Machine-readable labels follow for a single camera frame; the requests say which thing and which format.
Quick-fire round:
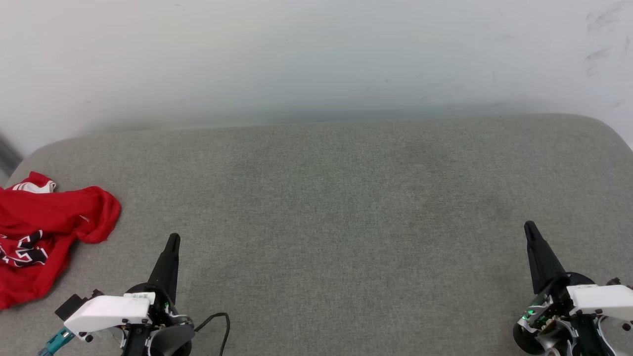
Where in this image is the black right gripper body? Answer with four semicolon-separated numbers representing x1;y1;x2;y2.
513;272;633;356

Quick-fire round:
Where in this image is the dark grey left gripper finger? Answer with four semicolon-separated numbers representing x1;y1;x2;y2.
147;233;181;304

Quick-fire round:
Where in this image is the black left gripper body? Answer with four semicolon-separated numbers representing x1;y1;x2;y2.
121;283;194;356

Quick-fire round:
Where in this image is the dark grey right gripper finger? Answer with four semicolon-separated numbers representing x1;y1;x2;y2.
524;221;567;296

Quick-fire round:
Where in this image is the red and white shirt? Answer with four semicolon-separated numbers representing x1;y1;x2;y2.
0;171;122;311

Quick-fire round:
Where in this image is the thin black cable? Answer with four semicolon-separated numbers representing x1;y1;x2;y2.
194;312;231;356

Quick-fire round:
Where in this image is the blue cable connector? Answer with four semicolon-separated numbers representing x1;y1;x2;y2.
38;327;76;356

